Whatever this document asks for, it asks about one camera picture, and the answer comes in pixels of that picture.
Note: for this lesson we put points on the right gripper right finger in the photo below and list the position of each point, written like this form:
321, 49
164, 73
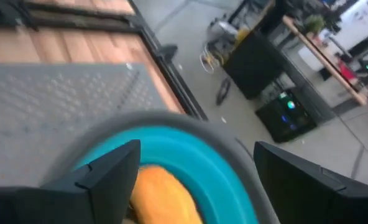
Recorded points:
311, 199

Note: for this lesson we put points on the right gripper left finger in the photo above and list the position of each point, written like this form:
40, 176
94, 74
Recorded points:
94, 199

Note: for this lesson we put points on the blue grey collapsible bowl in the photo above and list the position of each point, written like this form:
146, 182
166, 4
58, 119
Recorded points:
187, 149

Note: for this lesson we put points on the black lit computer tower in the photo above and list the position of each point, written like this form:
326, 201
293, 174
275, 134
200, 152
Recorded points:
283, 121

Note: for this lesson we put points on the grey perforated metal stand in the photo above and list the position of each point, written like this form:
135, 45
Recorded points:
47, 109

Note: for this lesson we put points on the long wooden bench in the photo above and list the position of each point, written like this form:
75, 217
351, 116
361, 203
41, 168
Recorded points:
324, 62

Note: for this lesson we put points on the black cabinet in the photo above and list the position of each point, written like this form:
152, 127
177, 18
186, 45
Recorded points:
252, 65

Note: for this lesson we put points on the small green plant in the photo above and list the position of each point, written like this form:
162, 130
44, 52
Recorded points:
314, 23

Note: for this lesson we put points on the black aluminium table frame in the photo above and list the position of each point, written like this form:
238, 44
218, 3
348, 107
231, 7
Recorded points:
171, 81

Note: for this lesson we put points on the black frame bracket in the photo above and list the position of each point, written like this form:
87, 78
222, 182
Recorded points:
168, 51

